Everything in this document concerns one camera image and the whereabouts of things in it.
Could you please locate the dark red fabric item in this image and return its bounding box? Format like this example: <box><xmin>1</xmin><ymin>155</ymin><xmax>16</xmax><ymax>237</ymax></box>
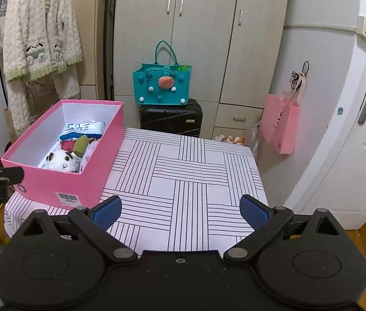
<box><xmin>60</xmin><ymin>139</ymin><xmax>75</xmax><ymax>152</ymax></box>

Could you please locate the blue white tissue pack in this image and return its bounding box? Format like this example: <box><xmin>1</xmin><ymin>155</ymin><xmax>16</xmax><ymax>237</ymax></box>
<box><xmin>59</xmin><ymin>122</ymin><xmax>106</xmax><ymax>140</ymax></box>

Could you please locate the white door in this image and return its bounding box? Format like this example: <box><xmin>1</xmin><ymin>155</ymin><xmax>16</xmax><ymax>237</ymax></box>
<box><xmin>286</xmin><ymin>0</ymin><xmax>366</xmax><ymax>230</ymax></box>

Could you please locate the colourful gift box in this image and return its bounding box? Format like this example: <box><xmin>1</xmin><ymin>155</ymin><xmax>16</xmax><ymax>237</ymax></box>
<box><xmin>219</xmin><ymin>135</ymin><xmax>245</xmax><ymax>145</ymax></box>

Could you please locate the green makeup sponge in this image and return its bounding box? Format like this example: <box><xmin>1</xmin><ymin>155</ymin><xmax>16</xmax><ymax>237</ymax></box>
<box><xmin>73</xmin><ymin>135</ymin><xmax>89</xmax><ymax>158</ymax></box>

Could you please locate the pink cardboard box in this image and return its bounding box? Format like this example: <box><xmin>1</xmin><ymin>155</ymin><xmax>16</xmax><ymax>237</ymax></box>
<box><xmin>1</xmin><ymin>100</ymin><xmax>125</xmax><ymax>209</ymax></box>

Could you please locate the striped white tablecloth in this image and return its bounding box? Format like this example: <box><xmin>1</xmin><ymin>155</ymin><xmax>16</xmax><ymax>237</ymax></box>
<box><xmin>2</xmin><ymin>119</ymin><xmax>267</xmax><ymax>253</ymax></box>

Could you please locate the teal felt handbag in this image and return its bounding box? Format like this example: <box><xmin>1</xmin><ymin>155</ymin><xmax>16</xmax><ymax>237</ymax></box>
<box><xmin>132</xmin><ymin>40</ymin><xmax>192</xmax><ymax>106</ymax></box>

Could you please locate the cream fleece pajama jacket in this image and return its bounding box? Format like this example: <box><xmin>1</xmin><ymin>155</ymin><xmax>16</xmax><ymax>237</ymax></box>
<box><xmin>2</xmin><ymin>0</ymin><xmax>82</xmax><ymax>136</ymax></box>

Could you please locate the beige wardrobe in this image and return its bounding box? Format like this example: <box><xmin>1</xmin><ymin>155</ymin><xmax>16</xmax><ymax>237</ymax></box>
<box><xmin>73</xmin><ymin>0</ymin><xmax>288</xmax><ymax>139</ymax></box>

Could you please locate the white panda plush toy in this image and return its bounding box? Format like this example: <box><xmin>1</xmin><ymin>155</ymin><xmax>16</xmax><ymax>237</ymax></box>
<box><xmin>44</xmin><ymin>150</ymin><xmax>80</xmax><ymax>173</ymax></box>

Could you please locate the black suitcase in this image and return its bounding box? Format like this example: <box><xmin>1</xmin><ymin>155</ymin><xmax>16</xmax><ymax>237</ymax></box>
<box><xmin>140</xmin><ymin>99</ymin><xmax>203</xmax><ymax>138</ymax></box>

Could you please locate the pink paper shopping bag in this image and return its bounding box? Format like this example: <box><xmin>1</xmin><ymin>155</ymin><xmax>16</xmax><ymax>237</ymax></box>
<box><xmin>260</xmin><ymin>73</ymin><xmax>306</xmax><ymax>154</ymax></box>

